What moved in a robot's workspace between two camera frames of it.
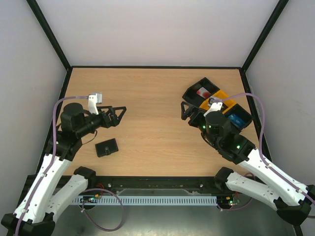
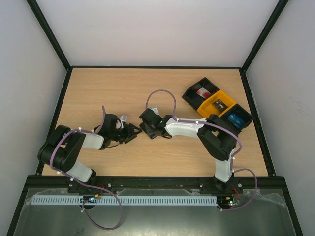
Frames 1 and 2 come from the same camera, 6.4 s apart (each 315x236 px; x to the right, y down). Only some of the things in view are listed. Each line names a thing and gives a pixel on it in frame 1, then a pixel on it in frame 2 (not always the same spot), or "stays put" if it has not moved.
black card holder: x=106 y=147 -> x=150 y=130
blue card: x=236 y=120 stays put
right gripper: x=194 y=116 -> x=147 y=128
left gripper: x=113 y=121 -> x=129 y=132
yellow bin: x=219 y=95 stays put
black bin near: x=238 y=116 stays put
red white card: x=203 y=92 stays put
